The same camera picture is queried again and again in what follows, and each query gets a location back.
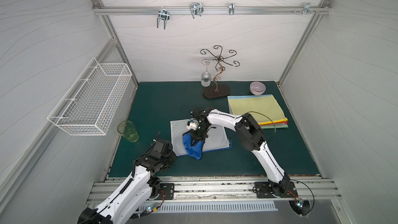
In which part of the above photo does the white wire basket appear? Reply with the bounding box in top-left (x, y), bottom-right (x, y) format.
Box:
top-left (47, 58), bottom-right (132, 136)

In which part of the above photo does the aluminium cross rail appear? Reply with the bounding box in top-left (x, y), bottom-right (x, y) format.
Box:
top-left (93, 5), bottom-right (332, 16)

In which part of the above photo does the blue microfibre cloth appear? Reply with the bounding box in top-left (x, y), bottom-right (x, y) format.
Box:
top-left (182, 131), bottom-right (204, 160)

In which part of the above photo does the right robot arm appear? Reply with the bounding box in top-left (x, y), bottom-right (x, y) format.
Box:
top-left (182, 107), bottom-right (291, 198)

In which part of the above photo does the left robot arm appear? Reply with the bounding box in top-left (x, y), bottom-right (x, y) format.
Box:
top-left (78, 138), bottom-right (176, 224)

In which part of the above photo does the pink ceramic bowl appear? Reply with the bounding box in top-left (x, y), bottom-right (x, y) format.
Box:
top-left (249, 82), bottom-right (266, 95)

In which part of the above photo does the wine glass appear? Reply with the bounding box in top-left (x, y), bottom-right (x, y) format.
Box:
top-left (201, 59), bottom-right (212, 87)

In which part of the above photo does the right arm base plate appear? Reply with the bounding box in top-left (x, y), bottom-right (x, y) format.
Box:
top-left (252, 181), bottom-right (299, 199)

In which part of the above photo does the pink mesh document bag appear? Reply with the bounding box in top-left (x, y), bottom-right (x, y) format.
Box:
top-left (259, 119), bottom-right (288, 126)

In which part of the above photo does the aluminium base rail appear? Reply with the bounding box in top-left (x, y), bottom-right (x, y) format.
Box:
top-left (86, 176), bottom-right (342, 207)

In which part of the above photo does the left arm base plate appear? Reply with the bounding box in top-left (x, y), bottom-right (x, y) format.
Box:
top-left (149, 183), bottom-right (175, 201)

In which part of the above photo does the white vent strip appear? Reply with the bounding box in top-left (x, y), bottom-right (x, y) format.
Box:
top-left (155, 201), bottom-right (278, 214)

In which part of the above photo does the metal scroll glass rack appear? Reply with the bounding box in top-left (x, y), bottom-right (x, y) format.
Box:
top-left (200, 45), bottom-right (240, 99)

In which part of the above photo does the yellow mesh document bag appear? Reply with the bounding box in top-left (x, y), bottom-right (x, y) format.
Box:
top-left (228, 94), bottom-right (288, 123)

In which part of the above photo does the green plastic cup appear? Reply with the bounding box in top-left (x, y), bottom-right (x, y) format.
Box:
top-left (117, 120), bottom-right (139, 143)

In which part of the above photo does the metal hook clip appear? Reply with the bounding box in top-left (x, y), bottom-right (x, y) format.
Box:
top-left (229, 3), bottom-right (235, 16)
top-left (292, 3), bottom-right (320, 16)
top-left (189, 3), bottom-right (204, 19)
top-left (157, 9), bottom-right (170, 30)

